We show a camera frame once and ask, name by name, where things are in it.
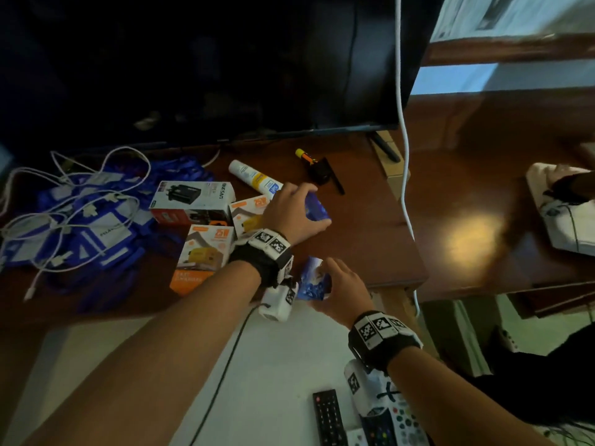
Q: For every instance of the person's right hand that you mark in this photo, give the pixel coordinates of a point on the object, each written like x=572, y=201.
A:
x=351, y=294

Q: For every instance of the person's left forearm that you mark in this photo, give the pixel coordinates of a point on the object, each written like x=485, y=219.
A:
x=153, y=357

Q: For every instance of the black marker-tagged right wristband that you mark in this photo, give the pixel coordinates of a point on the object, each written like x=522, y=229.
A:
x=379, y=336

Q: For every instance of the black marker-tagged left wristband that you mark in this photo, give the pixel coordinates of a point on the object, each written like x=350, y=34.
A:
x=262, y=253

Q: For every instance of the newspaper sheet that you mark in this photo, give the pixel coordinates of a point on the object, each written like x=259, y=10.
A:
x=511, y=13

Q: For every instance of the black flat television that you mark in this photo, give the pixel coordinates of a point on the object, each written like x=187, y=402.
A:
x=209, y=60

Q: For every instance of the white remote with coloured buttons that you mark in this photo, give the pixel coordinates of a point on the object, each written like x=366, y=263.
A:
x=409, y=425

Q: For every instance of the person's right forearm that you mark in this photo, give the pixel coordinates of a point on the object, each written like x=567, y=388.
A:
x=455, y=404

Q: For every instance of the black and white product box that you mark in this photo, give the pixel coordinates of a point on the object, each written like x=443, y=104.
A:
x=190, y=202

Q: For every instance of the person's left thumb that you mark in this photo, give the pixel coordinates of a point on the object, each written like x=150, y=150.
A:
x=316, y=227

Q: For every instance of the black remote control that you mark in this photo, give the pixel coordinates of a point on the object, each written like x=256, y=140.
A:
x=329, y=418

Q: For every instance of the black clothing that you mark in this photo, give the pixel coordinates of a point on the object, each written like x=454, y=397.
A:
x=544, y=380

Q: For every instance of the black television foot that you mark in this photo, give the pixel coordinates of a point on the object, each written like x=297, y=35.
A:
x=385, y=146

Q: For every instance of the person's left hand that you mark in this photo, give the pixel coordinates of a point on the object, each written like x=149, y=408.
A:
x=288, y=208

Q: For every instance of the small orange white product box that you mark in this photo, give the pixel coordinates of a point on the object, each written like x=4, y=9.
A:
x=248, y=217

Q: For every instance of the black marker-tagged wristband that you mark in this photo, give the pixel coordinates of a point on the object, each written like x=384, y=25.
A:
x=379, y=336
x=262, y=253

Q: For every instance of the blue glossy packet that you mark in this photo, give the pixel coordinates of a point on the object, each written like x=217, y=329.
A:
x=314, y=281
x=317, y=208

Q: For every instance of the person's right thumb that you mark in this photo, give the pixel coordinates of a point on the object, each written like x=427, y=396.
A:
x=320, y=302

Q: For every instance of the white cloth bag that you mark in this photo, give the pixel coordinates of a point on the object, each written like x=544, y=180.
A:
x=565, y=222

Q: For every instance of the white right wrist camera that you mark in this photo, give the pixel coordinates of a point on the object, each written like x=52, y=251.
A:
x=367, y=385

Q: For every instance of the black pen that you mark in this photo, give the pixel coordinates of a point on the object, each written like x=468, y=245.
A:
x=331, y=174

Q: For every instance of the white tube with yellow label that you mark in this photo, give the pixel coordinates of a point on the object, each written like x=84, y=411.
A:
x=253, y=177

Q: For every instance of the yellow orange marker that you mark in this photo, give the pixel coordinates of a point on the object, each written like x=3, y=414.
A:
x=305, y=156

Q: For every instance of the small cardboard box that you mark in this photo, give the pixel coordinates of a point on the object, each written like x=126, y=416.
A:
x=395, y=174

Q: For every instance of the large orange white product box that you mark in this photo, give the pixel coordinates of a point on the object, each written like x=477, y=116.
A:
x=202, y=257

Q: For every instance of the dark remote with coloured buttons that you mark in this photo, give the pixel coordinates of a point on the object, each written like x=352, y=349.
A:
x=379, y=431

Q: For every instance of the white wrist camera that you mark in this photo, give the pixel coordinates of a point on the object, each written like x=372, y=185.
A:
x=367, y=385
x=278, y=301

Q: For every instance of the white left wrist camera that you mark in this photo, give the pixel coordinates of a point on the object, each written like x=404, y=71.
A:
x=278, y=301

